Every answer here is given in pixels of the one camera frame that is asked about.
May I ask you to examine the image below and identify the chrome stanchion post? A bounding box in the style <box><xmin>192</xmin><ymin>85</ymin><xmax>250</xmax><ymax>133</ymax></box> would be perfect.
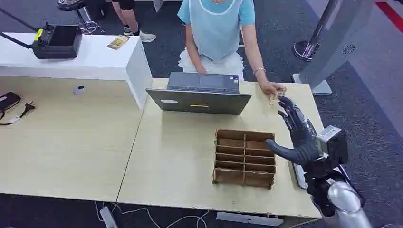
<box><xmin>293</xmin><ymin>0</ymin><xmax>340</xmax><ymax>62</ymax></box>

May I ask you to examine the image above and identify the grey open laptop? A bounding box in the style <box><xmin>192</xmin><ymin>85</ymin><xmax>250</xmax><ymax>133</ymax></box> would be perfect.
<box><xmin>145</xmin><ymin>72</ymin><xmax>252</xmax><ymax>116</ymax></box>

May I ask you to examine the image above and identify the black stool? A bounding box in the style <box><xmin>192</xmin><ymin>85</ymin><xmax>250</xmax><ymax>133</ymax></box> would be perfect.
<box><xmin>57</xmin><ymin>0</ymin><xmax>102</xmax><ymax>35</ymax></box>

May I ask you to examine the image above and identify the white cable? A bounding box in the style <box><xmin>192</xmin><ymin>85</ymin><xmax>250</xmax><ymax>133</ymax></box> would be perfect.
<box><xmin>94</xmin><ymin>201</ymin><xmax>211</xmax><ymax>228</ymax></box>

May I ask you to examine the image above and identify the yellow printed packet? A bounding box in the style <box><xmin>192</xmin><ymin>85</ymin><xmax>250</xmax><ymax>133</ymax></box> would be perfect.
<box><xmin>107</xmin><ymin>35</ymin><xmax>131</xmax><ymax>50</ymax></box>

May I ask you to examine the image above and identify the wooden card box with compartments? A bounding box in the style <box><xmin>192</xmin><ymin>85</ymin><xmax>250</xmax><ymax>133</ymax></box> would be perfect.
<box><xmin>212</xmin><ymin>129</ymin><xmax>277</xmax><ymax>190</ymax></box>

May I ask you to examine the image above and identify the black pouch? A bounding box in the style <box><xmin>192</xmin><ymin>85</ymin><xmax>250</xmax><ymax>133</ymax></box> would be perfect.
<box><xmin>0</xmin><ymin>91</ymin><xmax>22</xmax><ymax>121</ymax></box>

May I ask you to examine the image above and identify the white counter desk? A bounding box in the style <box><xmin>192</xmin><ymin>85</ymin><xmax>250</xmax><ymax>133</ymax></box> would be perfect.
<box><xmin>0</xmin><ymin>32</ymin><xmax>154</xmax><ymax>111</ymax></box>

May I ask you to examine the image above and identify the grey table foot bar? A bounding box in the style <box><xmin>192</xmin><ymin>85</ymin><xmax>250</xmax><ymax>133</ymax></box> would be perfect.
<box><xmin>216</xmin><ymin>211</ymin><xmax>284</xmax><ymax>228</ymax></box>

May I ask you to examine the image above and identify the grey kiosk stand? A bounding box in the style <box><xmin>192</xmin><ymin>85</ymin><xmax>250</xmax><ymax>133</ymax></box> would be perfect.
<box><xmin>292</xmin><ymin>0</ymin><xmax>377</xmax><ymax>96</ymax></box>

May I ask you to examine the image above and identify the black power plug cable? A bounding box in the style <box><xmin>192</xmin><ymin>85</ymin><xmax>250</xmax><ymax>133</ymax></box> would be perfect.
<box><xmin>0</xmin><ymin>102</ymin><xmax>36</xmax><ymax>126</ymax></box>

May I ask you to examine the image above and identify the white power strip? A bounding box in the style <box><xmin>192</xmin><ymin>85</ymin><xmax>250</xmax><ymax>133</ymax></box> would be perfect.
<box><xmin>99</xmin><ymin>206</ymin><xmax>119</xmax><ymax>228</ymax></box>

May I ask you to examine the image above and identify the grey flat tablet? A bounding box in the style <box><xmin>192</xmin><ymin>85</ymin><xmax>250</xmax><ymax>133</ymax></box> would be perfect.
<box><xmin>292</xmin><ymin>163</ymin><xmax>308</xmax><ymax>190</ymax></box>

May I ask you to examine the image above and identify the black remote controller with joysticks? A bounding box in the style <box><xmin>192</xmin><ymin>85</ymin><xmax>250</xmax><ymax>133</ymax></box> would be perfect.
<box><xmin>0</xmin><ymin>7</ymin><xmax>83</xmax><ymax>60</ymax></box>

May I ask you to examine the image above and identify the seated person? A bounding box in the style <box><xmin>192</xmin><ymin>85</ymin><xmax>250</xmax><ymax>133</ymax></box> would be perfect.
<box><xmin>177</xmin><ymin>0</ymin><xmax>287</xmax><ymax>95</ymax></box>

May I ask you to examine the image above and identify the standing person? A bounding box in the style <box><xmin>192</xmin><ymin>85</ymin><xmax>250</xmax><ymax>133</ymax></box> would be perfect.
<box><xmin>111</xmin><ymin>0</ymin><xmax>157</xmax><ymax>43</ymax></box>

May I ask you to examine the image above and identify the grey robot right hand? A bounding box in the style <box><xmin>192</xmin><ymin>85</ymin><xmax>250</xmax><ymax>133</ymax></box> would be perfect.
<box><xmin>266</xmin><ymin>95</ymin><xmax>321</xmax><ymax>166</ymax></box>

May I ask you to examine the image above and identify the person's left hand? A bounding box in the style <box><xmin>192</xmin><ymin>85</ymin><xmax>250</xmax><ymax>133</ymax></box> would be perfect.
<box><xmin>259</xmin><ymin>81</ymin><xmax>287</xmax><ymax>95</ymax></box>

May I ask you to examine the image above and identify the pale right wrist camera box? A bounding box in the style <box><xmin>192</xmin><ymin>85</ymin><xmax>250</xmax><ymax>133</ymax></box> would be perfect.
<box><xmin>316</xmin><ymin>125</ymin><xmax>349</xmax><ymax>165</ymax></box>

